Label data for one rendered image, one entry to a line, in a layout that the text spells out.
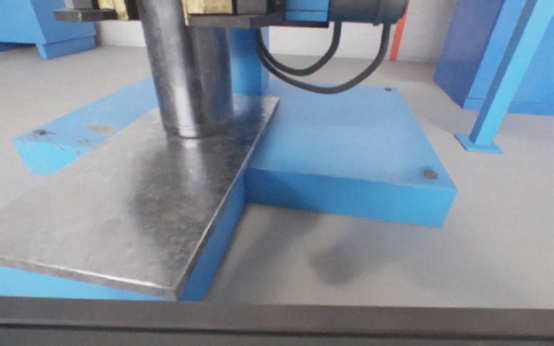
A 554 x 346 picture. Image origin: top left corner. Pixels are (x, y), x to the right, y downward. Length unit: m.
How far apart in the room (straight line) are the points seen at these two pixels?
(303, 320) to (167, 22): 0.67
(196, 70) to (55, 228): 0.44
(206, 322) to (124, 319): 0.05
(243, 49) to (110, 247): 0.89
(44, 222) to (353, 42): 2.53
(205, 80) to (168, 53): 0.10
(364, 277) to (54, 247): 0.56
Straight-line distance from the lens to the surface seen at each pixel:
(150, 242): 0.52
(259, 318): 0.21
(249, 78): 1.22
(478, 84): 1.75
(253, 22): 0.63
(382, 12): 0.82
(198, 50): 0.75
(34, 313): 0.26
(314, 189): 0.73
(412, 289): 0.67
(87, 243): 0.56
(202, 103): 0.79
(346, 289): 0.63
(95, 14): 0.82
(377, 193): 0.74
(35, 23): 2.99
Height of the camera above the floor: 0.50
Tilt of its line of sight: 33 degrees down
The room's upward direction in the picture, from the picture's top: 1 degrees clockwise
